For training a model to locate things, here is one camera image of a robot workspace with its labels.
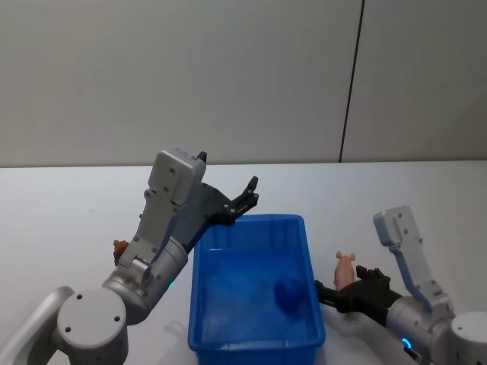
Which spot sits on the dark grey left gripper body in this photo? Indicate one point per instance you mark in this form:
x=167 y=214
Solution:
x=198 y=213

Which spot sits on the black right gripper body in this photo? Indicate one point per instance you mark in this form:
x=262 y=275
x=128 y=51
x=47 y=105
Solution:
x=369 y=300

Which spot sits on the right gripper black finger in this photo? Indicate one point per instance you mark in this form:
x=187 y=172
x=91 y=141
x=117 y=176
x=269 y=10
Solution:
x=374 y=274
x=329 y=294

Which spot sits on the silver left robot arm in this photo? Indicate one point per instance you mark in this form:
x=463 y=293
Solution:
x=91 y=327

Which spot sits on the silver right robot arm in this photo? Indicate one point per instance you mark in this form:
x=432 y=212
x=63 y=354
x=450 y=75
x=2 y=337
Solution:
x=418 y=319

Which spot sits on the pink pig toy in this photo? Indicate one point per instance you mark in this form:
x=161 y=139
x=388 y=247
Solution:
x=343 y=272

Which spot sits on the small blue toy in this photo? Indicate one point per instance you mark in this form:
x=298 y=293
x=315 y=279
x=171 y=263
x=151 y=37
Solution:
x=289 y=294

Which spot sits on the blue plastic bin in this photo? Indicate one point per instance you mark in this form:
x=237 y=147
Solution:
x=255 y=304

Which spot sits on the small brown toy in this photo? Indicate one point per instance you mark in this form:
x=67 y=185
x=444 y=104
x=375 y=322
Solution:
x=120 y=249

